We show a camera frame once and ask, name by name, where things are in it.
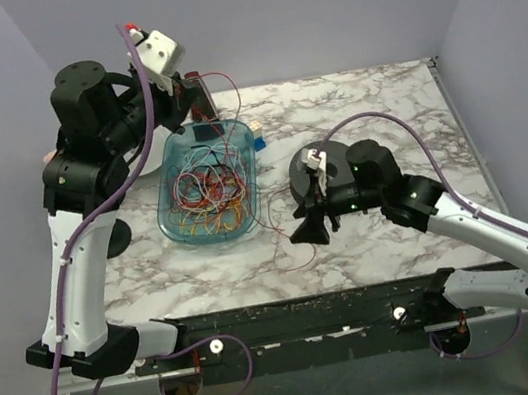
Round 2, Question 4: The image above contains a tangled coloured wires bundle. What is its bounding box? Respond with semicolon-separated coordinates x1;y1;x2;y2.
157;133;263;242

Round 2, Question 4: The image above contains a red wire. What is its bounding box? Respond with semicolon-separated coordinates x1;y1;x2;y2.
185;57;327;285

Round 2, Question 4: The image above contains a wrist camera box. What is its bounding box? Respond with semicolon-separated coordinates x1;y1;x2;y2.
300;147;327;173
131;30;185;81

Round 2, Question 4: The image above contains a black microphone stand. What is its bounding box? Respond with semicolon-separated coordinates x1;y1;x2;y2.
107;219;132;259

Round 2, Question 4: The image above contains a blue transparent plastic bin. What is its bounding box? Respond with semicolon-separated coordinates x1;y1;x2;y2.
156;119;260;246

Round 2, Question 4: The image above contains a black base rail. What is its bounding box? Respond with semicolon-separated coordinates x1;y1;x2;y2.
135;269;485;385

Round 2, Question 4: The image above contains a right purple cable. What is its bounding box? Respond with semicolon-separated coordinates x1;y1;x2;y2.
309;84;528;382

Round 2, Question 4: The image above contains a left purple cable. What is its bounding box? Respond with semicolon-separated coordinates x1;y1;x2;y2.
0;10;258;395

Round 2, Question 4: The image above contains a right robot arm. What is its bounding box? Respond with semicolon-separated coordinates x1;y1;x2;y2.
290;139;528;311

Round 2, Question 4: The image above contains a dark grey cable spool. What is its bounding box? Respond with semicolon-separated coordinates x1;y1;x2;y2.
284;134;371;208

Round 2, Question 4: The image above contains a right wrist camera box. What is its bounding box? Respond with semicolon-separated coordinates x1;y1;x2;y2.
300;147;327;173

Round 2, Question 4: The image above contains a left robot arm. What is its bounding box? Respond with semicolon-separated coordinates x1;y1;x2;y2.
25;60;203;380

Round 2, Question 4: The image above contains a pink microphone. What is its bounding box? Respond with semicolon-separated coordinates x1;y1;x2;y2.
44;150;56;163

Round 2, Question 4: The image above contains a purple cable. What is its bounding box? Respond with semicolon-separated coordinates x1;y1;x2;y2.
309;84;528;382
0;10;258;395

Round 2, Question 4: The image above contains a brown metronome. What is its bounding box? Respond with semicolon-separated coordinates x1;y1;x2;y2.
185;71;220;123

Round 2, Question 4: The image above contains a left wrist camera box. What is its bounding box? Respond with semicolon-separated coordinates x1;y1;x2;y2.
131;30;185;81

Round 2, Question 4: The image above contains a white cable spool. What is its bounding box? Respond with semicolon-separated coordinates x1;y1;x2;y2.
124;143;164;176

